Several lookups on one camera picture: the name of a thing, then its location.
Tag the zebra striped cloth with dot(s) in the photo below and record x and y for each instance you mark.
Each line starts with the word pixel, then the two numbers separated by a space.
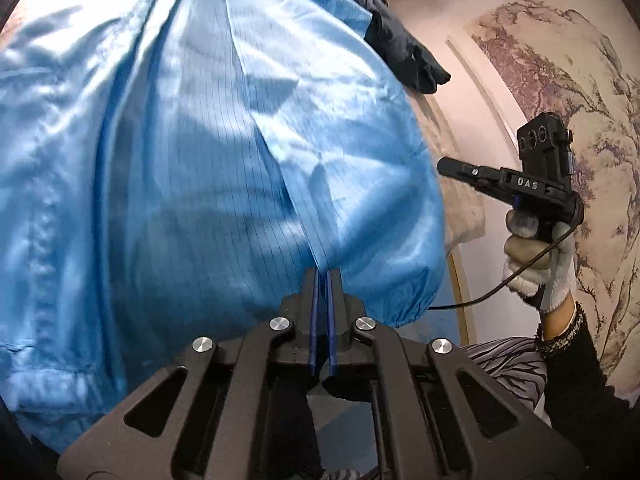
pixel 500 360

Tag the person's right hand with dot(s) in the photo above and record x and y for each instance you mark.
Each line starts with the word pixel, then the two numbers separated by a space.
pixel 560 275

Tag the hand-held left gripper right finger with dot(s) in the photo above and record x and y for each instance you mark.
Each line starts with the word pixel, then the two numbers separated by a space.
pixel 331 310

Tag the dark blue clothes pile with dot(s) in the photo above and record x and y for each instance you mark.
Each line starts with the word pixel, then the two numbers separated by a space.
pixel 400 45

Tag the person's right forearm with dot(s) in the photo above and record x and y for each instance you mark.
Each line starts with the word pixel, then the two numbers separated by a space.
pixel 575 375

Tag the beige checkered tablecloth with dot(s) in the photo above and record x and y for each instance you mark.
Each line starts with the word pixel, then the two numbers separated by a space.
pixel 460 200

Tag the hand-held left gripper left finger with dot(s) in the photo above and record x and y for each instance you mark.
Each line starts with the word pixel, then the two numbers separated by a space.
pixel 312 310

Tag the landscape wall painting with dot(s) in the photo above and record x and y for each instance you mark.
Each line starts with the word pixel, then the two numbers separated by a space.
pixel 575 60

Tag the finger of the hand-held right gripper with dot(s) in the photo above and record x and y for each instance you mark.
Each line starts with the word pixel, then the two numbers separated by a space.
pixel 465 170

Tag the light blue jacket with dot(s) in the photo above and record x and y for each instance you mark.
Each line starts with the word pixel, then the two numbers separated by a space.
pixel 175 160

